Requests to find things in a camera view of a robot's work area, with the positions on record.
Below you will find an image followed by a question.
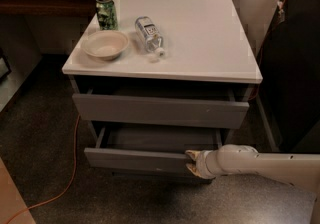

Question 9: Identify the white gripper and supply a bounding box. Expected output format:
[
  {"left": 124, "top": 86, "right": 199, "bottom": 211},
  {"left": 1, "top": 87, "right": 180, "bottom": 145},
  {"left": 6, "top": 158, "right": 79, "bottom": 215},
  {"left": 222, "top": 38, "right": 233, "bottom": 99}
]
[{"left": 185, "top": 150, "right": 222, "bottom": 179}]

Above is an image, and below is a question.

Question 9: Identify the grey drawer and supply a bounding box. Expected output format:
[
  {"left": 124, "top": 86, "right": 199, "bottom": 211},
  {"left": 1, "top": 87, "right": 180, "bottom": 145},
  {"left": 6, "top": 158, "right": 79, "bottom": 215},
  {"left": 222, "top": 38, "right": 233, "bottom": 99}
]
[
  {"left": 84, "top": 125, "right": 221, "bottom": 176},
  {"left": 72, "top": 93, "right": 249, "bottom": 129}
]

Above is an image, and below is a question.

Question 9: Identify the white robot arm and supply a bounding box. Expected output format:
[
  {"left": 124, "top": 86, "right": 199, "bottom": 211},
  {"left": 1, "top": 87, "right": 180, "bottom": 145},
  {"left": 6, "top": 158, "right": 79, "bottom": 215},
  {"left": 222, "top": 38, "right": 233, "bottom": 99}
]
[{"left": 185, "top": 144, "right": 320, "bottom": 224}]

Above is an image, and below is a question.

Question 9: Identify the grey top drawer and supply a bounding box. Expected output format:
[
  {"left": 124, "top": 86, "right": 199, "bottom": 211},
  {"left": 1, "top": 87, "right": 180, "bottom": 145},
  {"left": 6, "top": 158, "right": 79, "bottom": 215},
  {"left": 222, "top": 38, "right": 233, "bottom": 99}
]
[{"left": 72, "top": 93, "right": 249, "bottom": 129}]

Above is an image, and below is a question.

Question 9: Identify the white top drawer cabinet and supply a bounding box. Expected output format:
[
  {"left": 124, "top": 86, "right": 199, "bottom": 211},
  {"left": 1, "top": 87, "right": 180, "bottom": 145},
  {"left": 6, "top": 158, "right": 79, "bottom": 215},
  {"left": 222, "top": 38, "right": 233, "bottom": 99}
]
[{"left": 62, "top": 0, "right": 262, "bottom": 181}]

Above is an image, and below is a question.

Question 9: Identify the clear plastic water bottle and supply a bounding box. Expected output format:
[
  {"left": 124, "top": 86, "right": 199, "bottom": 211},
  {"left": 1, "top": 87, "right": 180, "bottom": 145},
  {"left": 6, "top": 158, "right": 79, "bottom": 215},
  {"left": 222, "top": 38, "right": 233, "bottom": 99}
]
[{"left": 135, "top": 16, "right": 165, "bottom": 57}]

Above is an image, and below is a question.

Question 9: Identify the dark cabinet on right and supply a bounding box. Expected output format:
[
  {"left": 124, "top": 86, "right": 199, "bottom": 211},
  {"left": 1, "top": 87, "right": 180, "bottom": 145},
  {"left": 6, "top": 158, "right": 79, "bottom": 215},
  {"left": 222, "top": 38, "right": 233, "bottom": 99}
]
[{"left": 258, "top": 0, "right": 320, "bottom": 154}]

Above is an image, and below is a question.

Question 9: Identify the beige paper bowl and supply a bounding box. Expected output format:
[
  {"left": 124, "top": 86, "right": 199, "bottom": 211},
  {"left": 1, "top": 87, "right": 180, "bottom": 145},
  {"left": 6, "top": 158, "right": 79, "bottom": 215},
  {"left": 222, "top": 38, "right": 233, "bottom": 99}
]
[{"left": 81, "top": 30, "right": 129, "bottom": 61}]

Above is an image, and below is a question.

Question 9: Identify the green soda can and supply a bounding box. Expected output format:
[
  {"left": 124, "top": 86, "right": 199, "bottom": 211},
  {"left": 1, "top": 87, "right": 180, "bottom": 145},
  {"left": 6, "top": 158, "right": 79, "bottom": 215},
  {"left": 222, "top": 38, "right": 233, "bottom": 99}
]
[{"left": 96, "top": 0, "right": 118, "bottom": 30}]

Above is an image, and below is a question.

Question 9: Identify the orange floor cable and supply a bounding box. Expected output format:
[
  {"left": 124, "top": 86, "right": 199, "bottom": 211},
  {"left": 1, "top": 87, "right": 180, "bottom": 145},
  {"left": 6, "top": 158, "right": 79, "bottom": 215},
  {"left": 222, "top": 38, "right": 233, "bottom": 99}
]
[{"left": 4, "top": 114, "right": 81, "bottom": 224}]

